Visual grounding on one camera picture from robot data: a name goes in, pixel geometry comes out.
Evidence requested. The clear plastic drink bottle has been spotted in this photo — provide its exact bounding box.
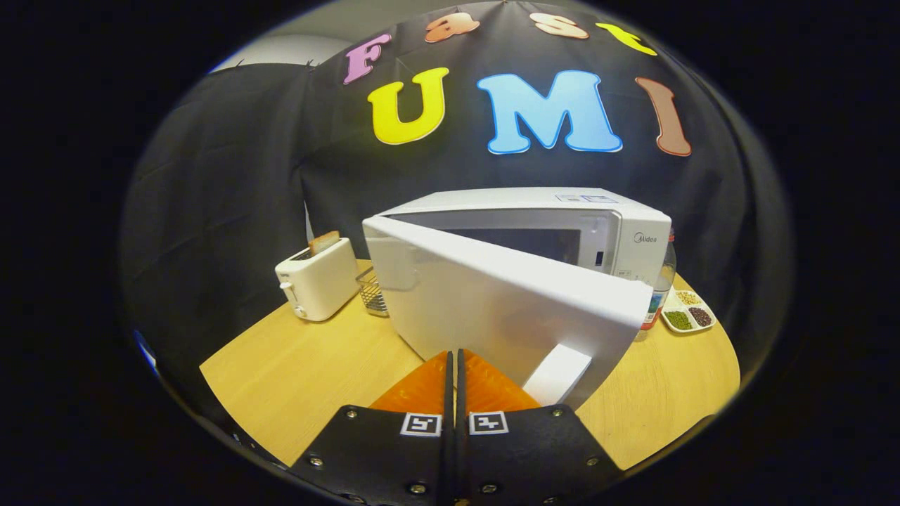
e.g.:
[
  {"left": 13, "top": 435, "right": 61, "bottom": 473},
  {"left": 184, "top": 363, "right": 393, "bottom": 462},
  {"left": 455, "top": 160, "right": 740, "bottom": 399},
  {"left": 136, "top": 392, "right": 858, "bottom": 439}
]
[{"left": 636, "top": 228, "right": 677, "bottom": 342}]

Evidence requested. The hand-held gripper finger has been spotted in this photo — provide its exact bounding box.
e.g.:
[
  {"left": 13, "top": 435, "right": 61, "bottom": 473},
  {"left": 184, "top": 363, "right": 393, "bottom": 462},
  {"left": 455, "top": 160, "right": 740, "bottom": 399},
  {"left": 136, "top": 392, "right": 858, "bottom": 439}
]
[
  {"left": 288, "top": 349, "right": 456, "bottom": 505},
  {"left": 457, "top": 348, "right": 625, "bottom": 505}
]

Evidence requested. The white microwave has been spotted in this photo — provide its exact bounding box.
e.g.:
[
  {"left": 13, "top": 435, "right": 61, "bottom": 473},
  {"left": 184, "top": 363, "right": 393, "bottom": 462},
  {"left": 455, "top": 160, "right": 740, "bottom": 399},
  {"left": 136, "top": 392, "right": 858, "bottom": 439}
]
[{"left": 362, "top": 187, "right": 672, "bottom": 412}]

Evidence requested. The small wire mesh basket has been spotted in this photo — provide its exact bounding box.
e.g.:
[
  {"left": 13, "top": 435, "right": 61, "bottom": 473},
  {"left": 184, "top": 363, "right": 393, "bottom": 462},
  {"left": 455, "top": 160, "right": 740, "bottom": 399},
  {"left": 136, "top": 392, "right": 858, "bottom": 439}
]
[{"left": 355, "top": 266, "right": 389, "bottom": 318}]

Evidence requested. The white divided bean dish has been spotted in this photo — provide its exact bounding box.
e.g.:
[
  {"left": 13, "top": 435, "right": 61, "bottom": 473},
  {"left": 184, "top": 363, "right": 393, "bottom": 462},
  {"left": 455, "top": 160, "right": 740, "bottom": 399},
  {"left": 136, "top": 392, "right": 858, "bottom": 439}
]
[{"left": 660, "top": 288, "right": 718, "bottom": 335}]

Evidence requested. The black backdrop cloth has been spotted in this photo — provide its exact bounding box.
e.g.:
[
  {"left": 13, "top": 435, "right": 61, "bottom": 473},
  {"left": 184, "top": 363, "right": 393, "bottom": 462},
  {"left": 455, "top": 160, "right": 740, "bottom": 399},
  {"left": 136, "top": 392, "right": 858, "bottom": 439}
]
[{"left": 120, "top": 0, "right": 795, "bottom": 422}]

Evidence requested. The cream toaster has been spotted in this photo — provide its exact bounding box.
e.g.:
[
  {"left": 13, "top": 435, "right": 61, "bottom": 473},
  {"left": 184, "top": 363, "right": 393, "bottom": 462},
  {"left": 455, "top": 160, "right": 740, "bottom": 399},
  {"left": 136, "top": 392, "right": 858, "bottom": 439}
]
[{"left": 275, "top": 238, "right": 361, "bottom": 322}]

